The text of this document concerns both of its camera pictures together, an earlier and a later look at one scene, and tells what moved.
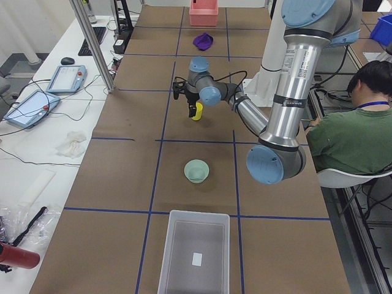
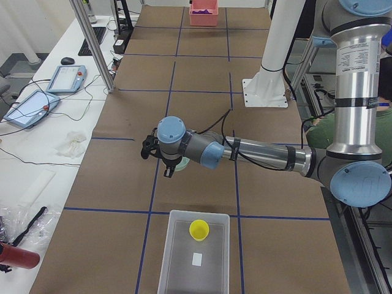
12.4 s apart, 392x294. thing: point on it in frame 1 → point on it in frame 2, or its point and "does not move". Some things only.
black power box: x=119 y=46 does not move
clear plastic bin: x=196 y=256 does not move
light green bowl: x=196 y=170 → x=184 y=161
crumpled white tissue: x=73 y=146 does not move
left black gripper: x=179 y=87 → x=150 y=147
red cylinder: x=13 y=256 does not move
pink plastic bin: x=203 y=13 does not move
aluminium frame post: x=94 y=45 does not move
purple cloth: x=203 y=41 → x=205 y=11
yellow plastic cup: x=199 y=110 → x=199 y=229
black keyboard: x=85 y=50 does not move
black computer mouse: x=67 y=60 does not move
